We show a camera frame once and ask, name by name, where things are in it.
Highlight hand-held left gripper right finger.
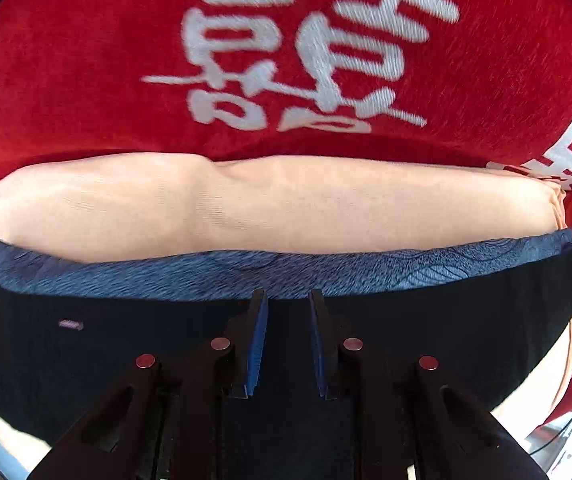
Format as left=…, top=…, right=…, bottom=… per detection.
left=310, top=289, right=549, bottom=480

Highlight red printed blanket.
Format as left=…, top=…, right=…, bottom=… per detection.
left=0, top=0, right=572, bottom=206

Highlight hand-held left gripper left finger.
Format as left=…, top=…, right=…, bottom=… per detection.
left=28, top=289, right=270, bottom=480

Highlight cream bed sheet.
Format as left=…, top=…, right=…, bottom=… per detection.
left=0, top=152, right=572, bottom=461

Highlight black pants with blue cuffs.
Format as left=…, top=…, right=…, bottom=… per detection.
left=0, top=227, right=572, bottom=480

